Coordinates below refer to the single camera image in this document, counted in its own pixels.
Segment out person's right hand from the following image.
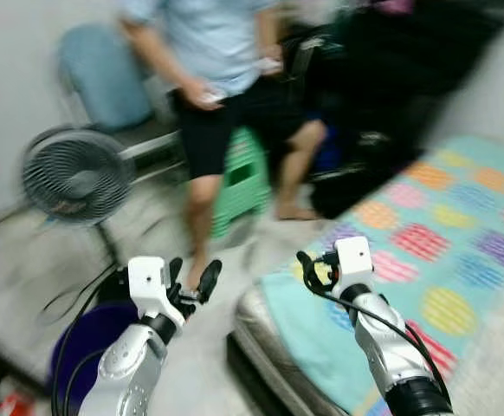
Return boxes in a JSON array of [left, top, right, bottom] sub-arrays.
[[188, 81, 229, 111]]

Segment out person's left hand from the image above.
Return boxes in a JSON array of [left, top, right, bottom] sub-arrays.
[[255, 53, 285, 78]]

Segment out teal blanket with coloured patches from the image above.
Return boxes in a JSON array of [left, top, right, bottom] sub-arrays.
[[261, 134, 504, 416]]

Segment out green plastic stool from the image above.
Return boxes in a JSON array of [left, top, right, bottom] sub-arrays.
[[210, 127, 273, 240]]

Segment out purple plastic bucket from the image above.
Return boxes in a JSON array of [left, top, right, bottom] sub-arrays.
[[48, 299, 142, 416]]

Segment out black standing fan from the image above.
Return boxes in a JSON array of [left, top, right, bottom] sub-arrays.
[[20, 128, 138, 280]]

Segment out black bag pile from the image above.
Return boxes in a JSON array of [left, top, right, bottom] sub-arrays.
[[308, 0, 504, 218]]

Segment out quilted beige spotted mattress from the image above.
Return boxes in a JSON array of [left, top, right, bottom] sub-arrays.
[[233, 260, 504, 416]]

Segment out red plastic item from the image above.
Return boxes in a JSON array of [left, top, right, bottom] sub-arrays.
[[0, 390, 33, 416]]

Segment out chair with blue backrest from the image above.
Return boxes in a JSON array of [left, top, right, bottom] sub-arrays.
[[55, 22, 189, 188]]

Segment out person in blue shirt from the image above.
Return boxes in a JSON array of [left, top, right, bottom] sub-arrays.
[[118, 0, 330, 292]]

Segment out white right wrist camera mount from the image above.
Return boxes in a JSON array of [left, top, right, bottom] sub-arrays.
[[333, 236, 375, 296]]

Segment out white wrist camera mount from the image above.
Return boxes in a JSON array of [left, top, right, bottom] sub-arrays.
[[333, 236, 375, 296], [127, 256, 187, 326]]

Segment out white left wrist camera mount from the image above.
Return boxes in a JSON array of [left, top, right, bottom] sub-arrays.
[[127, 256, 187, 326]]

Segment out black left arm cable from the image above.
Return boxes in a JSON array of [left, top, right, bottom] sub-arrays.
[[51, 264, 133, 416]]

